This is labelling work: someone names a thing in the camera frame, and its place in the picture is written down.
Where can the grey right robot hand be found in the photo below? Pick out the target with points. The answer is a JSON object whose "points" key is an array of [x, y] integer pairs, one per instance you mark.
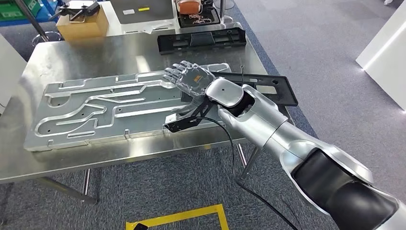
{"points": [[193, 79]]}

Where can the black plastic plate part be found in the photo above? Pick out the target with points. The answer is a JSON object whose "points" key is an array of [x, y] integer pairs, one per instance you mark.
{"points": [[282, 92]]}

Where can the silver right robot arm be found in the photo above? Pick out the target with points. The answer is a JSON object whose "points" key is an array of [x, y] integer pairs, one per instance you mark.
{"points": [[269, 127]]}

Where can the stainless steel workbench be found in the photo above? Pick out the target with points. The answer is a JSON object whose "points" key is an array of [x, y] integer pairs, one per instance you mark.
{"points": [[88, 54]]}

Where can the black tray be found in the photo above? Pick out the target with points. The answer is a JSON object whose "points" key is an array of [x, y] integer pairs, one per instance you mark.
{"points": [[214, 19]]}

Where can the silver metal sheet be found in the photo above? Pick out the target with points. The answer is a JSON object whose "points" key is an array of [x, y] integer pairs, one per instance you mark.
{"points": [[152, 11]]}

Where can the stamped silver metal panel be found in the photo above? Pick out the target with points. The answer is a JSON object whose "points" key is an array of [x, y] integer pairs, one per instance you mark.
{"points": [[127, 127]]}

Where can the cardboard box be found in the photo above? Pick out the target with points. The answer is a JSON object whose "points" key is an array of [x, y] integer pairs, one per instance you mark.
{"points": [[82, 28]]}

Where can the black clamp tool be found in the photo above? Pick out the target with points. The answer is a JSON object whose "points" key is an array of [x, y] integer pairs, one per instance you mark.
{"points": [[79, 11]]}

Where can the yellow floor tape square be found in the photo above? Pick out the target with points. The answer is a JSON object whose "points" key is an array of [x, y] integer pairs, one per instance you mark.
{"points": [[177, 216]]}

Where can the black robot foot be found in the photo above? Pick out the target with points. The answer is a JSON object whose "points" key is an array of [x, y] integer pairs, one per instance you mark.
{"points": [[140, 226]]}

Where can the blue plastic crate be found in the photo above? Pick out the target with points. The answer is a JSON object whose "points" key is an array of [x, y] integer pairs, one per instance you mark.
{"points": [[46, 14]]}

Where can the white cabinet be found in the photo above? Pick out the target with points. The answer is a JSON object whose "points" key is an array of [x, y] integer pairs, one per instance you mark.
{"points": [[9, 70], [385, 60]]}

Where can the green plastic crate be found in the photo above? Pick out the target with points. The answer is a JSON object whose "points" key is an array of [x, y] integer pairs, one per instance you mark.
{"points": [[14, 9]]}

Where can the black plastic bracket part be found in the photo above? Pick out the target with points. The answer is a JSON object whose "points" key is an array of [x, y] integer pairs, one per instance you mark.
{"points": [[177, 43]]}

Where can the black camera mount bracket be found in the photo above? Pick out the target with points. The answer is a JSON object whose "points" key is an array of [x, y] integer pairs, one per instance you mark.
{"points": [[187, 122]]}

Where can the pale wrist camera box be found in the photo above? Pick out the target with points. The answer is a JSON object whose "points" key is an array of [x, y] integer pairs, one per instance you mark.
{"points": [[172, 118]]}

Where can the silver stanchion post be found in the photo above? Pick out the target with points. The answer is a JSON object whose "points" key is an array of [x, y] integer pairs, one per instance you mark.
{"points": [[224, 14]]}

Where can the black stanchion post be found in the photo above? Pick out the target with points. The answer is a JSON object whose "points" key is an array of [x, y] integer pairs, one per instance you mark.
{"points": [[31, 22]]}

